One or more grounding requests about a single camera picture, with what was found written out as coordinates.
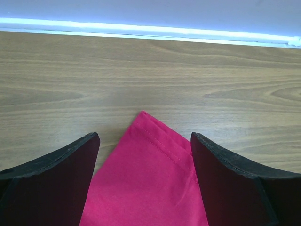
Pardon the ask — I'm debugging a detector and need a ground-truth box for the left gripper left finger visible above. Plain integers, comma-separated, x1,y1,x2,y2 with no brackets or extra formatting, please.
0,132,100,226

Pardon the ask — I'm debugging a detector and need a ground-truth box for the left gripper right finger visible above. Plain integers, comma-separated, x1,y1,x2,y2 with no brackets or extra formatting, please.
190,132,301,226

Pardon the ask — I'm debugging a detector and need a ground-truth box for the pink t shirt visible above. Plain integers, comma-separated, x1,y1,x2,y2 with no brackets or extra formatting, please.
80,111,208,226

